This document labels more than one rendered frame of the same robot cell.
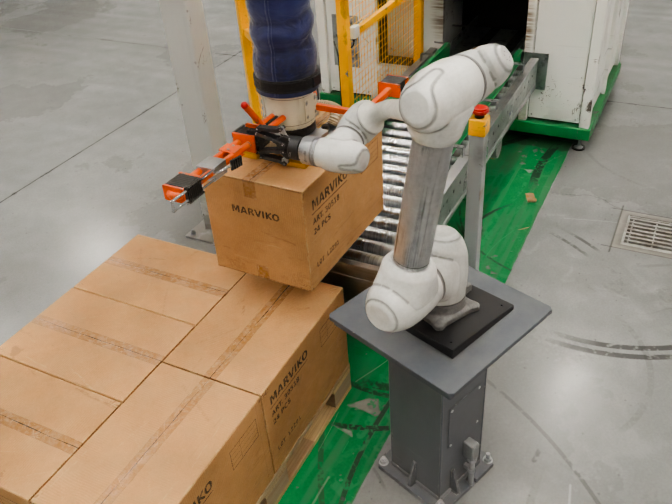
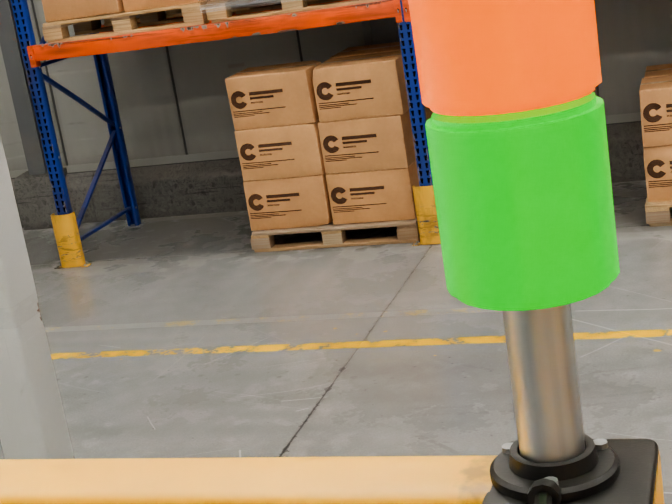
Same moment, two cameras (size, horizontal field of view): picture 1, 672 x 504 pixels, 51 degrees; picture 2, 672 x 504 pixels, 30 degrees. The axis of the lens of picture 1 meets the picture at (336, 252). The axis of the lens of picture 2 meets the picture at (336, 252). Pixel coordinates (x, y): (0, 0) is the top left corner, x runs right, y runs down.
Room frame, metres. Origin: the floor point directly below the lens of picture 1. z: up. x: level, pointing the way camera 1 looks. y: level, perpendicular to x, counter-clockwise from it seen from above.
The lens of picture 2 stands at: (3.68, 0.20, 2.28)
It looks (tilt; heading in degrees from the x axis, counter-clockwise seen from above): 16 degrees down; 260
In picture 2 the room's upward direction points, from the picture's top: 9 degrees counter-clockwise
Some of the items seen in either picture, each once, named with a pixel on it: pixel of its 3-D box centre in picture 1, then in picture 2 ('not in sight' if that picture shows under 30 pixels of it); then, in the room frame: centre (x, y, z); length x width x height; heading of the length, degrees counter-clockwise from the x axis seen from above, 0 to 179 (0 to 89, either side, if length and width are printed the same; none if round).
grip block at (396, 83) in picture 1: (393, 86); not in sight; (2.42, -0.26, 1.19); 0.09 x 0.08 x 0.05; 60
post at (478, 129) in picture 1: (473, 224); not in sight; (2.52, -0.60, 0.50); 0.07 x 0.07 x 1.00; 61
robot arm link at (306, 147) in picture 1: (311, 150); not in sight; (1.95, 0.05, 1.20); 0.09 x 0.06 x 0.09; 151
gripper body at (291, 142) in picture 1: (290, 147); not in sight; (1.99, 0.12, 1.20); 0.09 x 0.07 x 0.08; 61
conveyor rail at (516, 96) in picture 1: (476, 156); not in sight; (3.12, -0.74, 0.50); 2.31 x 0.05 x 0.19; 151
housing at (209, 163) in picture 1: (212, 168); not in sight; (1.89, 0.35, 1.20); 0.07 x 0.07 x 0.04; 60
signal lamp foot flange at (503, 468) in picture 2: not in sight; (553, 459); (3.56, -0.13, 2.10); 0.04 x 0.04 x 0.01
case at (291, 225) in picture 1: (300, 191); not in sight; (2.28, 0.11, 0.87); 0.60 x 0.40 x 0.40; 150
